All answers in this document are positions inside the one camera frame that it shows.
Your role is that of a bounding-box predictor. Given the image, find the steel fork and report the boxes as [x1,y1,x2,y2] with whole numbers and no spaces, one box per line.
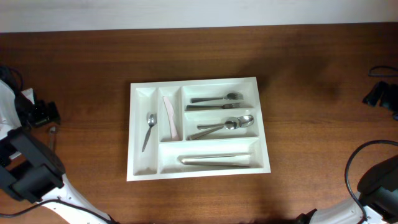
[186,103,242,111]
[190,93,244,103]

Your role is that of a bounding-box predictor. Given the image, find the steel spoon in tray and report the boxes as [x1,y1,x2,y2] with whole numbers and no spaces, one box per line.
[187,118,240,140]

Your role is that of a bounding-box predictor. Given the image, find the small steel teaspoon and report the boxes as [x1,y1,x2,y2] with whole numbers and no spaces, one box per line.
[49,126,57,151]
[142,114,157,152]

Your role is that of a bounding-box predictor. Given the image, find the steel tongs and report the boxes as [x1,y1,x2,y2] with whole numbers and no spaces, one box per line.
[177,153,252,167]

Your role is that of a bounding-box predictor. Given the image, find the white plastic cutlery tray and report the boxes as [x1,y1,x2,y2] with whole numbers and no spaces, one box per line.
[126,77,271,181]

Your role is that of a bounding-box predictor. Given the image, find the white plastic knife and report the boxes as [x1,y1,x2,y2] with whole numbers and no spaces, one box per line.
[162,95,182,141]

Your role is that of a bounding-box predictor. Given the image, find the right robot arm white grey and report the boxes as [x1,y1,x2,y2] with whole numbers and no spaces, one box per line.
[294,139,397,224]

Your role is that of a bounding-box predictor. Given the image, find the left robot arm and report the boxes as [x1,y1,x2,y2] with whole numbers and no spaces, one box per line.
[1,65,115,224]

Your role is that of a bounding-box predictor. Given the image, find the steel spoon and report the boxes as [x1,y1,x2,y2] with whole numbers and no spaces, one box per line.
[187,118,240,140]
[197,115,254,130]

